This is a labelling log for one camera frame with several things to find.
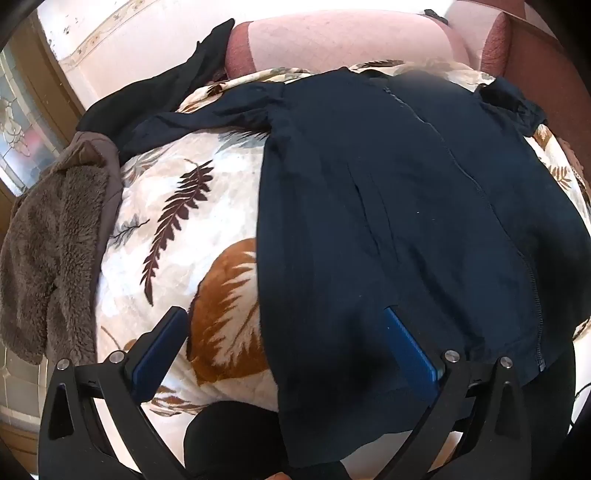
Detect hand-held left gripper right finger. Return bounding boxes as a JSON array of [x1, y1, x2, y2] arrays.
[[383, 307, 532, 480]]

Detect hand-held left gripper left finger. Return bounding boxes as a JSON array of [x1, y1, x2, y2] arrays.
[[39, 306, 190, 480]]

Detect navy blue zip jacket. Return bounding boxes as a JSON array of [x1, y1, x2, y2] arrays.
[[117, 67, 585, 467]]

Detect leaf print fleece blanket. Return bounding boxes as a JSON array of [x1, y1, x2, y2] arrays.
[[95, 60, 591, 462]]

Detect brown fleece lined coat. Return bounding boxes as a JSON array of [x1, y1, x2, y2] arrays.
[[0, 130, 123, 365]]

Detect person's black pants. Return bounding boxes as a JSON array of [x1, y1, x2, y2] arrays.
[[184, 342, 578, 480]]

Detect black garment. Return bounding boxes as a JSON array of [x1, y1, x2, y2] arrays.
[[76, 18, 236, 144]]

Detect stained glass window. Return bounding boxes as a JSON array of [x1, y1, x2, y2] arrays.
[[0, 28, 84, 199]]

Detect reddish brown sofa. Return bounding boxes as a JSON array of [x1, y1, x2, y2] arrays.
[[503, 18, 591, 158]]

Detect large pink sofa cushion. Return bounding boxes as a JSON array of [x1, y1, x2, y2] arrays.
[[226, 14, 472, 79]]

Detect small pink sofa cushion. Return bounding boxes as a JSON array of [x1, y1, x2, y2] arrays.
[[450, 0, 513, 77]]

